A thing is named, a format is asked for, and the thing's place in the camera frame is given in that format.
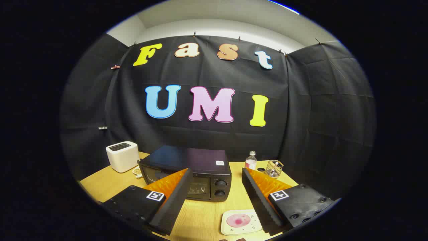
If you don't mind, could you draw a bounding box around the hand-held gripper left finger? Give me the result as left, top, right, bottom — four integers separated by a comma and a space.
100, 168, 194, 236

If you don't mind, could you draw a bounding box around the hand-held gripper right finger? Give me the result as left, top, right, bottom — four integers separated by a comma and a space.
241, 167, 335, 236

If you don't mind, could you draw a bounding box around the white square tray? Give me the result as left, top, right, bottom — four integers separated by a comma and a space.
220, 209, 263, 236

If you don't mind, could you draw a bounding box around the pink round meat slice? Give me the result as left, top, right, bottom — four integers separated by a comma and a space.
226, 214, 251, 228

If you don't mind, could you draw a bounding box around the black toaster oven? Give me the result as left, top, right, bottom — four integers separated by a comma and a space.
138, 145, 232, 202

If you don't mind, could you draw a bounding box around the white bread toaster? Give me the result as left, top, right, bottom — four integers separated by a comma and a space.
106, 141, 140, 173

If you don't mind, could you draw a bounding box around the clear plastic bottle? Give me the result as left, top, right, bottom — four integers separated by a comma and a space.
245, 151, 257, 170

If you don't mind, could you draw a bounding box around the metal wire basket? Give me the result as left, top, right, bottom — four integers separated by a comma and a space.
265, 160, 284, 179

